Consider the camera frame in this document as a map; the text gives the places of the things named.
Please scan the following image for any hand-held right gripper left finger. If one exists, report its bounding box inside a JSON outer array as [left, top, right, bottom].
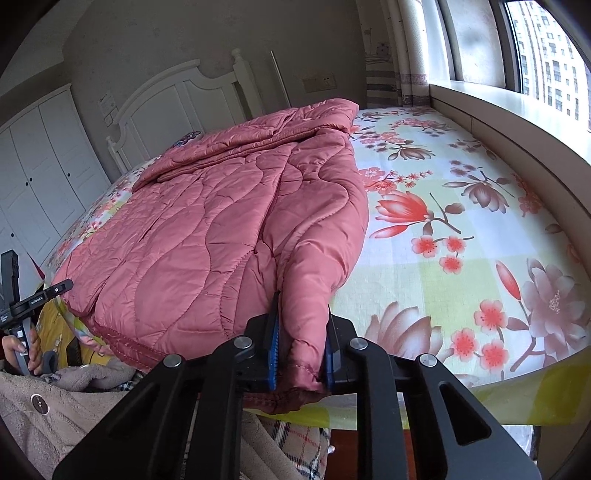
[[52, 291, 282, 480]]

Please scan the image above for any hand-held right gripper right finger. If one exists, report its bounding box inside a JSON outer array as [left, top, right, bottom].
[[323, 314, 541, 480]]

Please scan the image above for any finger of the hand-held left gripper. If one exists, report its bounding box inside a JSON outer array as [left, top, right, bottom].
[[1, 250, 20, 308], [43, 279, 75, 301]]

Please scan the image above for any pink quilted jacket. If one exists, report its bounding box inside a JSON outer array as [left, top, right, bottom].
[[51, 98, 370, 412]]

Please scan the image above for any person's left hand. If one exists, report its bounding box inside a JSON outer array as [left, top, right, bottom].
[[2, 329, 42, 376]]

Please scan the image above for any person's fluffy beige robe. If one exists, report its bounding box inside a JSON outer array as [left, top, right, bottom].
[[0, 356, 334, 480]]

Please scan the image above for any white wardrobe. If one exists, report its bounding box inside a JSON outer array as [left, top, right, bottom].
[[0, 83, 112, 289]]

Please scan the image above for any floral bed sheet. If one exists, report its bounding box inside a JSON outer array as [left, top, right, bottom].
[[37, 106, 591, 432]]

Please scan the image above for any embroidered pillow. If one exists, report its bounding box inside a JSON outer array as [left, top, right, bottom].
[[168, 131, 205, 151]]

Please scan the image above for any white bed headboard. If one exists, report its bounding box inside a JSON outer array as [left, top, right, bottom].
[[105, 48, 265, 172]]

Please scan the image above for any silver pole lamp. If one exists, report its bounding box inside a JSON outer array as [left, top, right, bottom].
[[270, 51, 292, 110]]

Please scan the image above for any stone window sill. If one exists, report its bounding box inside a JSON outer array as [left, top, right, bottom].
[[428, 80, 591, 301]]

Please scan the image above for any patterned curtain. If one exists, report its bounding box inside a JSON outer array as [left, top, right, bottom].
[[364, 0, 456, 110]]

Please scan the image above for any window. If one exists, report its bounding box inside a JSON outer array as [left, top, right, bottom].
[[436, 0, 591, 136]]

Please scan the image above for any white wall notice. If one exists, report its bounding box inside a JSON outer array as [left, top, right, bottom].
[[98, 92, 116, 127]]

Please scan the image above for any wall socket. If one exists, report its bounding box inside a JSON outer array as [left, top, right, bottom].
[[302, 73, 338, 93]]

